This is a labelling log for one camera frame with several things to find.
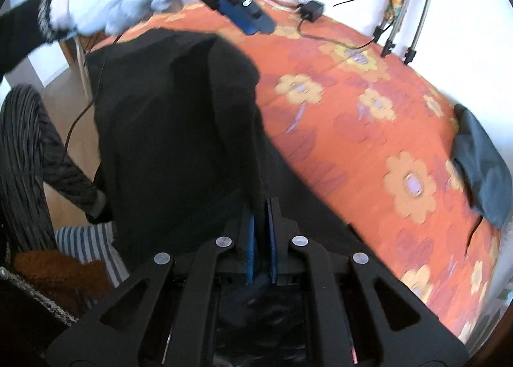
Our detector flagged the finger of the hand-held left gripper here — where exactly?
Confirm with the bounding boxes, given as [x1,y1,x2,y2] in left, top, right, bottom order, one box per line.
[217,0,258,36]
[231,0,278,33]

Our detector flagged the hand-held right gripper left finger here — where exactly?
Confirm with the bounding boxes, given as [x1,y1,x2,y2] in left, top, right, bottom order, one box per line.
[46,207,257,367]

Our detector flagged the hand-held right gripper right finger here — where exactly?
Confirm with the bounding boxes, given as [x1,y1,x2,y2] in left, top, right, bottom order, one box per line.
[265,197,469,367]

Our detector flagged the black pants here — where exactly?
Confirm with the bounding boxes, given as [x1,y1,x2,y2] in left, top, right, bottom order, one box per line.
[86,28,387,367]

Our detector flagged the person's left forearm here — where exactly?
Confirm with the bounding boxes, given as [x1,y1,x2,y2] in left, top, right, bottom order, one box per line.
[0,0,67,83]

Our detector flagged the black power adapter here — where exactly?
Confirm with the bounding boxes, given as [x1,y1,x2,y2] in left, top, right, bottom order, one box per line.
[299,2,324,23]

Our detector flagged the orange floral bed sheet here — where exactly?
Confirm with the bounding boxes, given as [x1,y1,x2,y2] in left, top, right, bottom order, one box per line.
[92,0,506,346]

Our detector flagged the grey striped cloth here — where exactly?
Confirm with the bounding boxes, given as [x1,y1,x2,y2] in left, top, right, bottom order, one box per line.
[54,223,129,288]

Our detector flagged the brown fuzzy cloth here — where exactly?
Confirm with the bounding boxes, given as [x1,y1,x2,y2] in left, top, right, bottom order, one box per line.
[14,250,113,315]

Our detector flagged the folded dark grey garment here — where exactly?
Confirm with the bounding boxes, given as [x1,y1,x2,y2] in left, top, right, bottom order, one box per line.
[451,104,513,229]

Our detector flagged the green striped white pillow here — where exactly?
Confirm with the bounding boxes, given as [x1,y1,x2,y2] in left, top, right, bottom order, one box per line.
[483,277,511,336]

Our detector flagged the black white tweed cloth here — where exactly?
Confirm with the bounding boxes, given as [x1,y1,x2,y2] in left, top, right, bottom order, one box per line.
[0,267,79,367]

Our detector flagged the dark ribbed knit clothing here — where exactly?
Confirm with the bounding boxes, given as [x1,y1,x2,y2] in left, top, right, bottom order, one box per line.
[0,84,107,255]

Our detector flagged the white cable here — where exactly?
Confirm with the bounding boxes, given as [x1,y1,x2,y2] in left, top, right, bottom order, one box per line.
[252,0,301,11]

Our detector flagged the black adapter cable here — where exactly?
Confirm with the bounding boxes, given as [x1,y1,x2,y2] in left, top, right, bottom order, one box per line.
[299,0,395,49]

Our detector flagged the silver camera tripod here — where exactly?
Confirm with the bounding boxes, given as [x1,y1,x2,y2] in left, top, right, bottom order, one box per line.
[373,0,445,65]

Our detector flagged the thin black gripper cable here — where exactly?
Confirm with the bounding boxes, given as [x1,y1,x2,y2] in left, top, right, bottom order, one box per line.
[62,32,121,163]

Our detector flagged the black drawstring cord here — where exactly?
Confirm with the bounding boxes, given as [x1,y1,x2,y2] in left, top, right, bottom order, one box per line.
[465,215,484,259]

